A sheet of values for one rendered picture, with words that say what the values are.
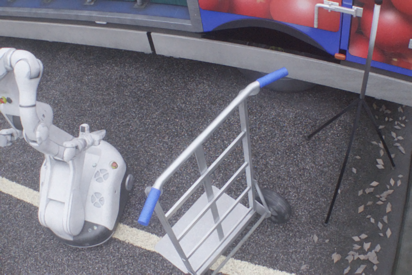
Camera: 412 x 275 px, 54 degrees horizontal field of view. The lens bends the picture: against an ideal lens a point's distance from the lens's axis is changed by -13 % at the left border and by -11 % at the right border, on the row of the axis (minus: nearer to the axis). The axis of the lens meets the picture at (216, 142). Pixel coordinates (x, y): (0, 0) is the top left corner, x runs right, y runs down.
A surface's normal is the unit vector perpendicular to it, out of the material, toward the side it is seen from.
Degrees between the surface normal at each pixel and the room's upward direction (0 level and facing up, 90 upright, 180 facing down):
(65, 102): 0
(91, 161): 0
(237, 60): 90
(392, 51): 90
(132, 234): 0
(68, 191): 27
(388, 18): 90
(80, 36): 90
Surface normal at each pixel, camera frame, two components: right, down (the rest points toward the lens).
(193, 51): -0.33, 0.80
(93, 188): -0.23, 0.06
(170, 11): -0.11, -0.56
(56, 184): -0.20, -0.20
